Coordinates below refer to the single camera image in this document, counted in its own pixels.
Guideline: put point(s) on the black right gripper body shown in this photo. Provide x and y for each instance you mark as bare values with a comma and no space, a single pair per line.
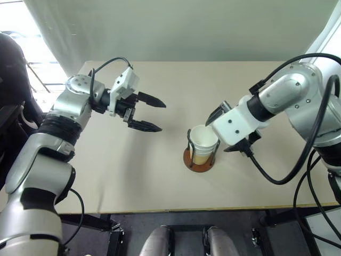
251,141

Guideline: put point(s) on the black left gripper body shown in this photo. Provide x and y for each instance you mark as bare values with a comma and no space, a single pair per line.
128,106

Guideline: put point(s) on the grey rounded metal shape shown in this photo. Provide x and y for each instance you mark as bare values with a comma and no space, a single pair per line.
222,242
155,242

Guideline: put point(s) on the dark office chair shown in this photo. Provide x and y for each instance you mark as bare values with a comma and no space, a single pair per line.
13,80

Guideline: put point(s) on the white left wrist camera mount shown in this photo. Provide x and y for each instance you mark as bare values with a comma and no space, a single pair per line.
125,82

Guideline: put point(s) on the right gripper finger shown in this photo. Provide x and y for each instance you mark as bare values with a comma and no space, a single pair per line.
215,113
235,147

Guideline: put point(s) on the black table frame leg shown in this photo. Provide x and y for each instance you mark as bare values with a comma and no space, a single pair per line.
282,232

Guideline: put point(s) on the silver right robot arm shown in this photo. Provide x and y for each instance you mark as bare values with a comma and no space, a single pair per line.
290,88

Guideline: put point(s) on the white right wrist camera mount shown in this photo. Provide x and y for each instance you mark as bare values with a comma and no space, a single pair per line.
234,122

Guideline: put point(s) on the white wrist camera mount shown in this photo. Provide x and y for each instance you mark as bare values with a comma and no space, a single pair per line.
125,82
234,122

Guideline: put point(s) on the black table frame bar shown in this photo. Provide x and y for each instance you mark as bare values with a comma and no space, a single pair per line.
88,220

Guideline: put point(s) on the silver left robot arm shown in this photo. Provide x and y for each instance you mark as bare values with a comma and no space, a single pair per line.
66,106

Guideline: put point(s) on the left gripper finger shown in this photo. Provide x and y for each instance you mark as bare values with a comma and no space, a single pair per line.
152,101
146,126

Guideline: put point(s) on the metal window railing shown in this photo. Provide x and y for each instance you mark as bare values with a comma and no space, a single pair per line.
45,84

